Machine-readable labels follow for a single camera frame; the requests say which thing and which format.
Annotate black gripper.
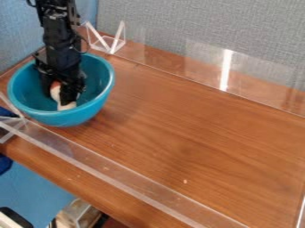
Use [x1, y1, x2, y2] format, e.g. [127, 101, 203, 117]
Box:
[33, 35, 86, 105]

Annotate brown and white toy mushroom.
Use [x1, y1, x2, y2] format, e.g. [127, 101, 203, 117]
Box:
[49, 80, 79, 112]

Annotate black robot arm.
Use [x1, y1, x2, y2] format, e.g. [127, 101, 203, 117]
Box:
[27, 0, 86, 106]

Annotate blue plastic bowl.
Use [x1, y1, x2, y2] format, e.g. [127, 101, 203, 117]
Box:
[7, 53, 115, 127]

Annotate clear acrylic front barrier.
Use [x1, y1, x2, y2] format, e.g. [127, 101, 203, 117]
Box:
[0, 92, 247, 228]

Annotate clear acrylic barrier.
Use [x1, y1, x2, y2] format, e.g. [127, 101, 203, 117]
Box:
[112, 30, 305, 118]
[0, 92, 247, 228]

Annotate dark blue object at edge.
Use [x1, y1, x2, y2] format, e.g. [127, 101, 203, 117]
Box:
[0, 106, 19, 176]

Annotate grey metal table leg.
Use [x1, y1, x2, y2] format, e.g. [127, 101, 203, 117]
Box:
[47, 199, 102, 228]

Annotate black and white floor object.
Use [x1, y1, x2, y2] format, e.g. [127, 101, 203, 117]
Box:
[0, 207, 33, 228]

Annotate clear acrylic back barrier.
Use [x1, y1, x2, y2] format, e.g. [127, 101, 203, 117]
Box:
[112, 30, 305, 118]

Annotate clear acrylic corner bracket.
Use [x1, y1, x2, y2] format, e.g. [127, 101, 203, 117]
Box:
[82, 21, 126, 54]

